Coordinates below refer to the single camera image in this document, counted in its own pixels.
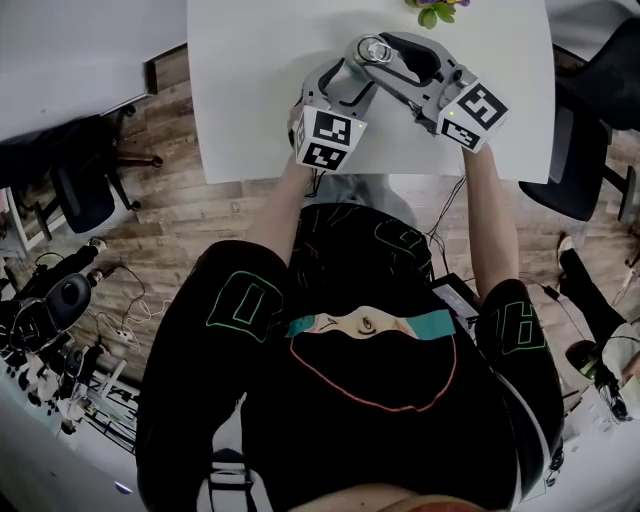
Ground black office chair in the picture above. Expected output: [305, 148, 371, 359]
[518, 17, 640, 224]
[0, 107, 165, 235]

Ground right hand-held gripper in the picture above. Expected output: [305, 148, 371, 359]
[360, 31, 510, 153]

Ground person's left forearm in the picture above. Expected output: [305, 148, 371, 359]
[244, 162, 321, 271]

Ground black belt device box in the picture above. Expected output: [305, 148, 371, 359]
[429, 272, 482, 329]

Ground grey chest strap with buckle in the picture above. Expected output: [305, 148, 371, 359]
[199, 447, 274, 512]

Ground purple flower plant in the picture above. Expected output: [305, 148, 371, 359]
[403, 0, 471, 30]

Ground person's right forearm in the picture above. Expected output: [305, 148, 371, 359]
[459, 147, 521, 301]

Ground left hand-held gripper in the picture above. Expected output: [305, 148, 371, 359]
[287, 57, 380, 174]

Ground person's face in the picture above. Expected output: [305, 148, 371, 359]
[304, 482, 501, 512]

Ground person's black printed t-shirt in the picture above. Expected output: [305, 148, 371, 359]
[134, 202, 566, 512]

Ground person's grey trousers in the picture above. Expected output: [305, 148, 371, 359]
[319, 173, 419, 229]

